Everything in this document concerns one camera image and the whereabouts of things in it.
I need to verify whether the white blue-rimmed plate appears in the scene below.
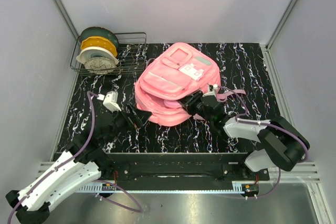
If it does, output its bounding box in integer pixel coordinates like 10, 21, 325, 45
76, 47, 119, 64

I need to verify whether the speckled beige plate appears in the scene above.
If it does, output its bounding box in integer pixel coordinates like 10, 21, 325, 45
84, 57, 119, 74

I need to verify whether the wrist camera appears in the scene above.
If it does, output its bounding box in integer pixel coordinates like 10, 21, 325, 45
203, 84, 218, 97
97, 91, 121, 112

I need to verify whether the grey wire dish rack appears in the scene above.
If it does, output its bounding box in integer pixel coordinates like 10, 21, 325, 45
70, 32, 147, 76

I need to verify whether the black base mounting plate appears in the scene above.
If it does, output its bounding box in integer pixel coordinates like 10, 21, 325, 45
108, 153, 270, 191

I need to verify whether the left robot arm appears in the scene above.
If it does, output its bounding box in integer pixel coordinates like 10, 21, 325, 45
6, 106, 152, 223

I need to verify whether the pink school backpack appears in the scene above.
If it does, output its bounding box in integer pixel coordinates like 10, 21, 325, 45
134, 41, 247, 127

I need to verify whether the dark green plate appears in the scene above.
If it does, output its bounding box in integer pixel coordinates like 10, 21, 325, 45
79, 26, 119, 49

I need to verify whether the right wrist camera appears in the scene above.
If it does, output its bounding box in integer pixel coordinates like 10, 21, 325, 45
203, 84, 218, 97

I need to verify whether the pink blue pencil case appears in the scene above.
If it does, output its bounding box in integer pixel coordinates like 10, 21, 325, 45
163, 100, 182, 109

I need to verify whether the yellow plate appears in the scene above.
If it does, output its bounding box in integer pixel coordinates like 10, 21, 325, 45
80, 36, 118, 57

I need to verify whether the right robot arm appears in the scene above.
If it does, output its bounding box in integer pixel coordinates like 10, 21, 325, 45
135, 91, 310, 180

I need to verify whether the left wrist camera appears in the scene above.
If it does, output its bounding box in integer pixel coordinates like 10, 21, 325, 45
97, 91, 121, 112

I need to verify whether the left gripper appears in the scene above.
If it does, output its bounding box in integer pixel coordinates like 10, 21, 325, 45
101, 102, 152, 146

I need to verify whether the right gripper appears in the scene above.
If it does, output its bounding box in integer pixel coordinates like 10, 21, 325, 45
175, 89, 213, 123

